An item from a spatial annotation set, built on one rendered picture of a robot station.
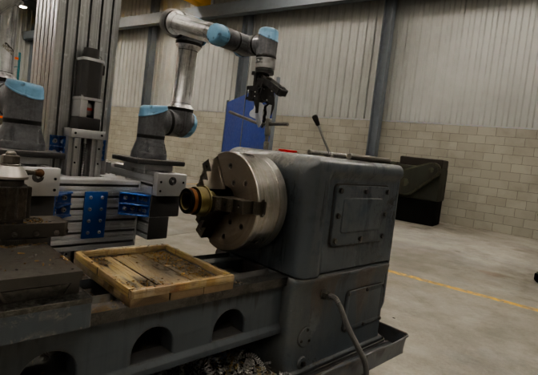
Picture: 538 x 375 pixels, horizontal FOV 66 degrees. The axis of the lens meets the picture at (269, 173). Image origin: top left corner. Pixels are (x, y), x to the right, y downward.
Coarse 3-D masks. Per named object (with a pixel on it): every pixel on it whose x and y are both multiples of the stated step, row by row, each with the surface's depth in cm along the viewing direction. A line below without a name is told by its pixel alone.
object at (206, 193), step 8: (184, 192) 123; (192, 192) 120; (200, 192) 122; (208, 192) 124; (184, 200) 125; (192, 200) 119; (200, 200) 121; (208, 200) 123; (184, 208) 123; (192, 208) 120; (200, 208) 121; (208, 208) 123
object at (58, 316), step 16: (80, 288) 86; (0, 304) 75; (16, 304) 75; (32, 304) 76; (48, 304) 77; (64, 304) 79; (80, 304) 81; (0, 320) 72; (16, 320) 74; (32, 320) 75; (48, 320) 77; (64, 320) 79; (80, 320) 81; (0, 336) 72; (16, 336) 74; (32, 336) 76
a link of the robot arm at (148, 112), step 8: (144, 112) 174; (152, 112) 173; (160, 112) 175; (168, 112) 180; (144, 120) 174; (152, 120) 174; (160, 120) 175; (168, 120) 178; (144, 128) 174; (152, 128) 174; (160, 128) 176; (168, 128) 180
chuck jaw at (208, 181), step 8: (208, 160) 132; (216, 160) 134; (208, 168) 132; (216, 168) 133; (200, 176) 132; (208, 176) 129; (216, 176) 131; (200, 184) 128; (208, 184) 128; (216, 184) 130; (224, 184) 133; (216, 192) 132; (224, 192) 136
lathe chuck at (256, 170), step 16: (224, 160) 133; (240, 160) 127; (256, 160) 129; (224, 176) 133; (240, 176) 127; (256, 176) 123; (272, 176) 128; (240, 192) 127; (256, 192) 122; (272, 192) 125; (272, 208) 125; (224, 224) 131; (240, 224) 126; (256, 224) 122; (272, 224) 127; (224, 240) 131; (240, 240) 126
